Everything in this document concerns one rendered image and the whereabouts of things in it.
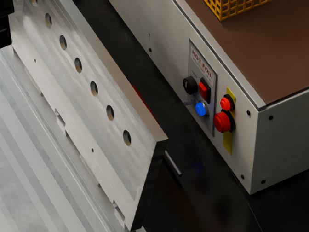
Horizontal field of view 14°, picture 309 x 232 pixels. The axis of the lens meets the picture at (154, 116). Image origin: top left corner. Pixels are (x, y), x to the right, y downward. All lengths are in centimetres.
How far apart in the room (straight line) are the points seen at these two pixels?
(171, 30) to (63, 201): 29
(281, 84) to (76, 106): 30
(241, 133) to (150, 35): 27
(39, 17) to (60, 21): 7
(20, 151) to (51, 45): 16
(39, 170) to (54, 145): 5
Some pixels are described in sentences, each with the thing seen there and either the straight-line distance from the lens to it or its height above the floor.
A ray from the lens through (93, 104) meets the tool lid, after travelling 169.
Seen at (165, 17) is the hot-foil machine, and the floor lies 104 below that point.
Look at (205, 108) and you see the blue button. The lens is 173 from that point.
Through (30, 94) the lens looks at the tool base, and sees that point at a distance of 183.
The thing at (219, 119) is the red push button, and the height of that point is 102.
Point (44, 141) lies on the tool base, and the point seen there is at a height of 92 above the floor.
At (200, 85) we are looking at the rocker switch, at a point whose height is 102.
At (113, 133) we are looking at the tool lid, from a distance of 165.
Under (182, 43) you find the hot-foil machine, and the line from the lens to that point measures 174.
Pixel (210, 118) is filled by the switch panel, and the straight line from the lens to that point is 174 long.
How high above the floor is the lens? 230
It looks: 50 degrees down
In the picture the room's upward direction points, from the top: straight up
